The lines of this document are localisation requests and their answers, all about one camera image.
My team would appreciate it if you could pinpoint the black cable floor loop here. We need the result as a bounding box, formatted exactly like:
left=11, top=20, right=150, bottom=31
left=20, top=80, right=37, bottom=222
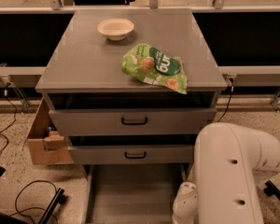
left=11, top=180, right=57, bottom=224

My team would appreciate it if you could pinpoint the grey drawer cabinet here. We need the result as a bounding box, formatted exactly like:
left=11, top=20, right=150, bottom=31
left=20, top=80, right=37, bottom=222
left=35, top=7, right=228, bottom=173

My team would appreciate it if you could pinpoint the grey top drawer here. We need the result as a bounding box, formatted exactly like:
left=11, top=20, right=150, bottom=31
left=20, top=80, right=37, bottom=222
left=49, top=108, right=217, bottom=136

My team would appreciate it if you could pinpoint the black stand leg left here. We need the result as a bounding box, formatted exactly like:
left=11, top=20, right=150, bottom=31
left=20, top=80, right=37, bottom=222
left=38, top=188, right=66, bottom=224

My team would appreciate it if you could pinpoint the black power cable right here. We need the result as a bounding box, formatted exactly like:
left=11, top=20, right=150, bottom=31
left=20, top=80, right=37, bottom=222
left=217, top=77, right=235, bottom=123

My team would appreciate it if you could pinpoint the black cable left wall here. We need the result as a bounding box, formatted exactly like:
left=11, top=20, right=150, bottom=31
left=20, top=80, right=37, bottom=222
left=0, top=82, right=19, bottom=154

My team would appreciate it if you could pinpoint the grey bottom drawer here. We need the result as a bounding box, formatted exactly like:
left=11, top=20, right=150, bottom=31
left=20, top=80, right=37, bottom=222
left=81, top=163, right=186, bottom=224

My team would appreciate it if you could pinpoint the brown cardboard box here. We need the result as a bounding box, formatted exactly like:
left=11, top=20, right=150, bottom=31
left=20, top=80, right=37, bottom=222
left=26, top=100, right=73, bottom=165

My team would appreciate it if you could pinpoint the white paper bowl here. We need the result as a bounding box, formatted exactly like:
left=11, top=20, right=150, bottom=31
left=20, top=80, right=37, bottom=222
left=97, top=19, right=134, bottom=41

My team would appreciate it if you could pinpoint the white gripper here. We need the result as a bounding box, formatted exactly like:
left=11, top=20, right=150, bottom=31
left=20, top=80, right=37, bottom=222
left=172, top=182, right=198, bottom=224

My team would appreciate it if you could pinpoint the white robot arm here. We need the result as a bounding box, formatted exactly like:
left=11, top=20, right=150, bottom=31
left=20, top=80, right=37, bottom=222
left=172, top=122, right=280, bottom=224

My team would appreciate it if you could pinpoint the black stand leg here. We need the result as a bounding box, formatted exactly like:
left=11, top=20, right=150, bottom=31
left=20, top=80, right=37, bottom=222
left=38, top=188, right=66, bottom=224
left=264, top=180, right=280, bottom=201

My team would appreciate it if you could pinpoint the grey middle drawer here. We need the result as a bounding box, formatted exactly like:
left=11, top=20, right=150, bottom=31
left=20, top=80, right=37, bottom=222
left=68, top=145, right=193, bottom=164

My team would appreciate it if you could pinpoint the green snack bag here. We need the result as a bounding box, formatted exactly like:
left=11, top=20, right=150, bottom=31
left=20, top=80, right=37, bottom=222
left=122, top=44, right=188, bottom=94

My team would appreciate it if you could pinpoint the metal railing frame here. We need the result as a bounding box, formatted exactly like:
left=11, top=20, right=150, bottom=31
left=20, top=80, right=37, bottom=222
left=0, top=0, right=280, bottom=93

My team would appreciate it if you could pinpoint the black stand leg right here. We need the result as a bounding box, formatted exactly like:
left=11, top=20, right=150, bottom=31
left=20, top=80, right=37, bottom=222
left=264, top=180, right=280, bottom=201

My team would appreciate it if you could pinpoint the grey drawer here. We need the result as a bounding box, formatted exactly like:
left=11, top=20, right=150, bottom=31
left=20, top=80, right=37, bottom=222
left=68, top=145, right=193, bottom=164
left=81, top=163, right=186, bottom=224
left=49, top=108, right=217, bottom=136

